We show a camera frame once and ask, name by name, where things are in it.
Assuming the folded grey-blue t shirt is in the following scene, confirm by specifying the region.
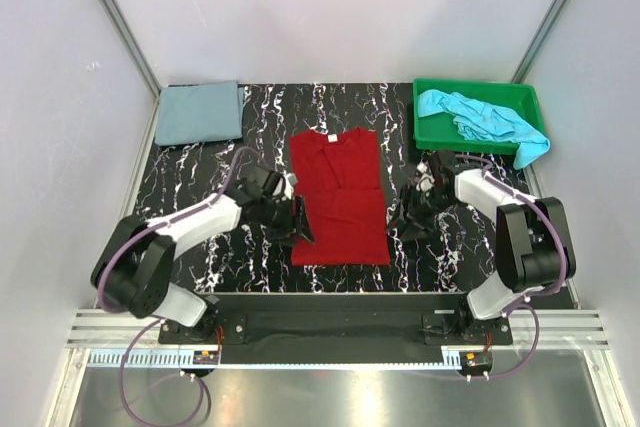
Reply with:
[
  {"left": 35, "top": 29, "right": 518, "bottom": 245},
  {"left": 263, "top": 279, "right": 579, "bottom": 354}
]
[{"left": 155, "top": 81, "right": 244, "bottom": 147}]

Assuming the aluminium rail frame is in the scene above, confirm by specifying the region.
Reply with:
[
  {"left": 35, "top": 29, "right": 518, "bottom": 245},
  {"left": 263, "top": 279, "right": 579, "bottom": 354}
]
[{"left": 66, "top": 309, "right": 609, "bottom": 371}]

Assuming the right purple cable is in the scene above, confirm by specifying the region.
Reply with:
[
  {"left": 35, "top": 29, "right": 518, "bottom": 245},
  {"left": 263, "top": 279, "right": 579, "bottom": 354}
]
[{"left": 409, "top": 154, "right": 571, "bottom": 381}]

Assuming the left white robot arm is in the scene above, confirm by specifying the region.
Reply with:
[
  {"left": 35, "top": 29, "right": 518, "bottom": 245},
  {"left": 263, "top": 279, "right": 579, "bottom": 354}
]
[{"left": 90, "top": 166, "right": 315, "bottom": 343}]

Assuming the crumpled cyan t shirt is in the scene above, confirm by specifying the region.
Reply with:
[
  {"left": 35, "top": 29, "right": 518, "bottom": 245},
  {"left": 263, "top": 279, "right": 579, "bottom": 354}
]
[{"left": 418, "top": 89, "right": 551, "bottom": 169}]

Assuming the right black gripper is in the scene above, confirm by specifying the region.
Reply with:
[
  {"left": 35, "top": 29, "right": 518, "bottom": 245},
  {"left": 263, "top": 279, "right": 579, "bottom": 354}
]
[{"left": 384, "top": 183, "right": 459, "bottom": 243}]

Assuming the green plastic bin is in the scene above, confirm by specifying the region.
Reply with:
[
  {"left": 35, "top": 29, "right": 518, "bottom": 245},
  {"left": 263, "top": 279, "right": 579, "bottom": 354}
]
[{"left": 413, "top": 79, "right": 551, "bottom": 168}]

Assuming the red t shirt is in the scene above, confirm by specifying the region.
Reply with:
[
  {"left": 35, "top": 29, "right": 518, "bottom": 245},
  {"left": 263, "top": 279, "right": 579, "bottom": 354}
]
[{"left": 290, "top": 127, "right": 390, "bottom": 266}]

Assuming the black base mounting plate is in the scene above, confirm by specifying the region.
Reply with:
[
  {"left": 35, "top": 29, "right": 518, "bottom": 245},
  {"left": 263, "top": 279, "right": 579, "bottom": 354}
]
[{"left": 159, "top": 293, "right": 513, "bottom": 368}]

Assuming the purple cable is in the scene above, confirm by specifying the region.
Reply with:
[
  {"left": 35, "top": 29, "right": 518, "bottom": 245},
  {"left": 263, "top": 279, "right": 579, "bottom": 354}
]
[
  {"left": 409, "top": 154, "right": 571, "bottom": 381},
  {"left": 97, "top": 146, "right": 261, "bottom": 423}
]

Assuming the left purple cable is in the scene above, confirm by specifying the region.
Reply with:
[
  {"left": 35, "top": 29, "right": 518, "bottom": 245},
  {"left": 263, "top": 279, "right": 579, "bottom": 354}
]
[{"left": 97, "top": 146, "right": 261, "bottom": 423}]

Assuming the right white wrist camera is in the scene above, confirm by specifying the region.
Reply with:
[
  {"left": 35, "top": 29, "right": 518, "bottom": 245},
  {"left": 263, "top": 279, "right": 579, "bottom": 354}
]
[{"left": 415, "top": 162, "right": 434, "bottom": 192}]

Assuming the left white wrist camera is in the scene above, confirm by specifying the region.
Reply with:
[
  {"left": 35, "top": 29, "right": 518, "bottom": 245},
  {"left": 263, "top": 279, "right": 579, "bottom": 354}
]
[{"left": 273, "top": 173, "right": 297, "bottom": 199}]

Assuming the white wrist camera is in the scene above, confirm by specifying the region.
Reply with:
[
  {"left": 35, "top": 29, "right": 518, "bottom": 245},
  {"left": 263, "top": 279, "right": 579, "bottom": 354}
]
[
  {"left": 273, "top": 173, "right": 297, "bottom": 199},
  {"left": 415, "top": 162, "right": 434, "bottom": 192}
]

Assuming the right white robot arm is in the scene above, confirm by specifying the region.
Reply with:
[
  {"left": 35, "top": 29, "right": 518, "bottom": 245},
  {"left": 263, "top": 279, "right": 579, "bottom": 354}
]
[{"left": 389, "top": 151, "right": 576, "bottom": 344}]

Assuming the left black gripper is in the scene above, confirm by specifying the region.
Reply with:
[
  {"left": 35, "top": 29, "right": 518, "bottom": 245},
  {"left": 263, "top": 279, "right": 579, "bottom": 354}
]
[{"left": 258, "top": 195, "right": 314, "bottom": 247}]

